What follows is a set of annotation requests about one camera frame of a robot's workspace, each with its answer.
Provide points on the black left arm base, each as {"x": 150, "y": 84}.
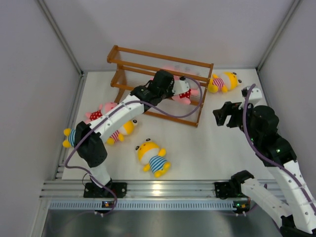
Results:
{"x": 92, "y": 190}

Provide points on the yellow toy blue stripes centre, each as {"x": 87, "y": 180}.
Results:
{"x": 152, "y": 157}

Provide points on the brown wooden toy shelf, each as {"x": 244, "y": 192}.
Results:
{"x": 136, "y": 67}

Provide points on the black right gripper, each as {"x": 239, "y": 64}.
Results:
{"x": 228, "y": 108}

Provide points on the yellow toy blue stripes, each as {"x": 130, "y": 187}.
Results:
{"x": 152, "y": 157}
{"x": 69, "y": 133}

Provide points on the yellow toy pink stripes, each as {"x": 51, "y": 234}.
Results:
{"x": 224, "y": 82}
{"x": 119, "y": 135}

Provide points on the aluminium mounting rail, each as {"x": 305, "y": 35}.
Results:
{"x": 141, "y": 195}

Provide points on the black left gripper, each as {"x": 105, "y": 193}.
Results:
{"x": 170, "y": 87}

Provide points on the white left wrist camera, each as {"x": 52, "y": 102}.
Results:
{"x": 180, "y": 86}

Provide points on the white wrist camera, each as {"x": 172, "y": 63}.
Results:
{"x": 180, "y": 86}
{"x": 255, "y": 95}

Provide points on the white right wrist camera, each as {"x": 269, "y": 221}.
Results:
{"x": 255, "y": 95}

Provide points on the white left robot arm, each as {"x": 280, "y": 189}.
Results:
{"x": 90, "y": 138}

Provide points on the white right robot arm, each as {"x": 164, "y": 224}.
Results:
{"x": 296, "y": 217}

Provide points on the pink toy red dots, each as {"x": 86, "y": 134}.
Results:
{"x": 181, "y": 69}
{"x": 102, "y": 109}
{"x": 184, "y": 98}

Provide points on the yellow toy blue stripes left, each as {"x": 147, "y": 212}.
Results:
{"x": 69, "y": 133}

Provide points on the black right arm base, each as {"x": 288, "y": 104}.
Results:
{"x": 232, "y": 187}

